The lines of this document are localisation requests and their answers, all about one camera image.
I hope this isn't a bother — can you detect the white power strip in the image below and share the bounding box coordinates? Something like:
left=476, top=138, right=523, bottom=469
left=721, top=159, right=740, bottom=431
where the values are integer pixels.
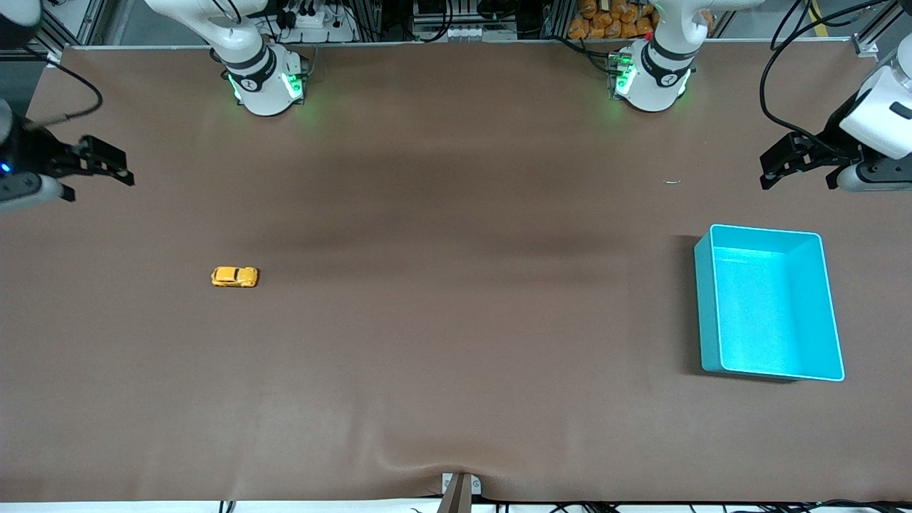
left=274, top=7, right=357, bottom=43

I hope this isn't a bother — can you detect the teal plastic bin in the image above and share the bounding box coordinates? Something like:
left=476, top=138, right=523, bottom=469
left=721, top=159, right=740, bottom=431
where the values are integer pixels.
left=694, top=224, right=846, bottom=383

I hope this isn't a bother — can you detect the yellow beetle toy car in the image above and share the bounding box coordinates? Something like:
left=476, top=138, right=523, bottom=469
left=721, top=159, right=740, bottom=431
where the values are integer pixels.
left=211, top=266, right=260, bottom=289

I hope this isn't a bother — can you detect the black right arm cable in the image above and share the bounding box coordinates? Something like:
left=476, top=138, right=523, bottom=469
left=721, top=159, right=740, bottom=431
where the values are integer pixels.
left=28, top=46, right=104, bottom=129

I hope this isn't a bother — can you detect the brown table cover mat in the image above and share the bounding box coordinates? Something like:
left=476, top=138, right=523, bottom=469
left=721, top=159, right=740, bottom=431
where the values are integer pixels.
left=0, top=39, right=912, bottom=503

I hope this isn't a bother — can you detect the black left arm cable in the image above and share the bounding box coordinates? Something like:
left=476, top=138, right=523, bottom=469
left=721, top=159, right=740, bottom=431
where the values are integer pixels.
left=759, top=0, right=891, bottom=154

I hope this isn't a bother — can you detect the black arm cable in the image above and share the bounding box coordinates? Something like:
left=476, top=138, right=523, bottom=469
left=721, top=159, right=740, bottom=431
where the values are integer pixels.
left=28, top=46, right=104, bottom=129
left=759, top=0, right=891, bottom=154

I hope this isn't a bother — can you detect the grey metal table clamp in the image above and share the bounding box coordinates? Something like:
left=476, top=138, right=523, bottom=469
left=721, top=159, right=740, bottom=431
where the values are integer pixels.
left=436, top=472, right=482, bottom=513

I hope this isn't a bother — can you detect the orange snack bag pile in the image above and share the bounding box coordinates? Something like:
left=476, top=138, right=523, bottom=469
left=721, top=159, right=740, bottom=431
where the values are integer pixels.
left=568, top=0, right=656, bottom=40

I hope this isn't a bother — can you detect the aluminium frame post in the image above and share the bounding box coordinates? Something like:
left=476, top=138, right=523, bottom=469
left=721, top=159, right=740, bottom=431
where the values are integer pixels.
left=851, top=0, right=912, bottom=58
left=28, top=0, right=108, bottom=54

